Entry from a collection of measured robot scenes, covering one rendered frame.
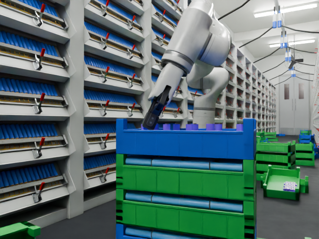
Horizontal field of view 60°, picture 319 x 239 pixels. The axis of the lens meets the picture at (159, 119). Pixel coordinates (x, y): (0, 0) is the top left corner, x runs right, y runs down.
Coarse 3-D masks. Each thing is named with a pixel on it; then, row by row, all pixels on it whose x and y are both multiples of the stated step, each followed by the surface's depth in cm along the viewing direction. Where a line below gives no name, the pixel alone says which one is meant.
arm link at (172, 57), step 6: (168, 54) 70; (174, 54) 69; (180, 54) 69; (162, 60) 73; (168, 60) 71; (174, 60) 69; (180, 60) 69; (186, 60) 70; (180, 66) 70; (186, 66) 70; (192, 66) 72
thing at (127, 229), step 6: (126, 228) 63; (132, 228) 63; (138, 228) 63; (144, 228) 64; (126, 234) 63; (132, 234) 62; (138, 234) 62; (144, 234) 61; (150, 234) 61; (156, 234) 61; (162, 234) 60; (168, 234) 60; (174, 234) 60; (180, 234) 60; (186, 234) 60
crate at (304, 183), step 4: (264, 176) 212; (264, 180) 212; (300, 180) 202; (304, 180) 201; (308, 180) 198; (300, 184) 185; (304, 184) 184; (308, 184) 183; (300, 188) 185; (304, 188) 184; (308, 188) 183; (300, 192) 185; (304, 192) 184; (308, 192) 183
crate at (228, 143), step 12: (120, 120) 63; (252, 120) 53; (120, 132) 63; (132, 132) 62; (144, 132) 61; (156, 132) 60; (168, 132) 59; (180, 132) 58; (192, 132) 57; (204, 132) 56; (216, 132) 55; (228, 132) 54; (240, 132) 54; (252, 132) 53; (120, 144) 63; (132, 144) 62; (144, 144) 61; (156, 144) 60; (168, 144) 59; (180, 144) 58; (192, 144) 57; (204, 144) 56; (216, 144) 55; (228, 144) 55; (240, 144) 54; (252, 144) 53; (192, 156) 57; (204, 156) 56; (216, 156) 55; (228, 156) 55; (240, 156) 54; (252, 156) 53
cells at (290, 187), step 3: (285, 183) 174; (288, 183) 173; (291, 183) 172; (294, 183) 172; (285, 186) 170; (288, 186) 170; (291, 186) 169; (294, 186) 168; (285, 189) 168; (288, 189) 167; (291, 189) 166; (294, 189) 166
